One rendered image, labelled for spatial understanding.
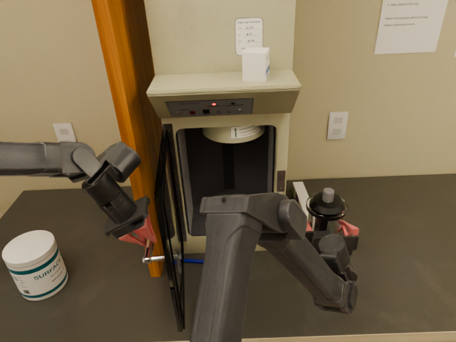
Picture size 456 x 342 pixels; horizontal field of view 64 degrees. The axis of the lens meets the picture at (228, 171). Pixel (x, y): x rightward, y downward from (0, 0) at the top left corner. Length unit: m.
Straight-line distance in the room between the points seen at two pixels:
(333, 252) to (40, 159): 0.60
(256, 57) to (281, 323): 0.65
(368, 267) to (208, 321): 0.79
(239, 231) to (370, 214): 0.96
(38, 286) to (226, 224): 0.77
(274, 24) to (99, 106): 0.80
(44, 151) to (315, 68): 0.95
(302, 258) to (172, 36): 0.54
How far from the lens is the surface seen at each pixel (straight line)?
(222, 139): 0.96
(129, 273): 1.16
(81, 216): 1.44
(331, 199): 0.98
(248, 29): 0.85
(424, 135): 1.62
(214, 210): 0.48
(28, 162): 0.70
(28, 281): 1.14
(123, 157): 0.77
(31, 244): 1.14
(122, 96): 0.82
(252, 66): 0.79
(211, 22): 0.85
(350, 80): 1.41
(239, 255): 0.46
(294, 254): 0.61
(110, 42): 0.80
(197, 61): 0.87
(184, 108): 0.84
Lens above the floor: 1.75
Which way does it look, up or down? 32 degrees down
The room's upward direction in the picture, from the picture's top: 3 degrees counter-clockwise
